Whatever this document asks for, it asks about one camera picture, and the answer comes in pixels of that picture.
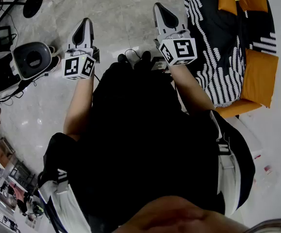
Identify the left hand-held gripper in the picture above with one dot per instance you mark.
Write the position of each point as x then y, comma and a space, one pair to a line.
70, 67

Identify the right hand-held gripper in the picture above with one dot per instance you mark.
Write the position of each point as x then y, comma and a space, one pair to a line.
184, 48

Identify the person's left forearm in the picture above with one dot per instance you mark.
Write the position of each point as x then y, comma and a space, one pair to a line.
79, 101

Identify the person's right forearm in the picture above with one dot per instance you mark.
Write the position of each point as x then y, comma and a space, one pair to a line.
188, 88

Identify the black white sneaker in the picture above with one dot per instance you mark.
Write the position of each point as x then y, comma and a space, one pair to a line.
52, 49
55, 62

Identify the person's black shoe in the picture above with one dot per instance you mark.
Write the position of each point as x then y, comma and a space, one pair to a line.
146, 55
122, 58

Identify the black white patterned blanket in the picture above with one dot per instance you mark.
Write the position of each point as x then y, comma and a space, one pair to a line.
218, 33

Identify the grey white appliance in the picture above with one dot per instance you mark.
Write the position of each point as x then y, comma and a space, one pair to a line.
33, 59

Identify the black standing fan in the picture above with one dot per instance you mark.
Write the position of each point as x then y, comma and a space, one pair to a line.
33, 5

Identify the person's black trousers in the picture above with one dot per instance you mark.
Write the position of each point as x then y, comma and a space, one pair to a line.
133, 81

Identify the person's black white shirt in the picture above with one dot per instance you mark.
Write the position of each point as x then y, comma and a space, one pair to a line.
135, 154

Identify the brown wooden cabinet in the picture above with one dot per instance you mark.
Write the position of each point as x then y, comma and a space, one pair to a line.
3, 154

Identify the small red white wrapper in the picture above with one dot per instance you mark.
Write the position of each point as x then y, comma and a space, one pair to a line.
268, 169
257, 157

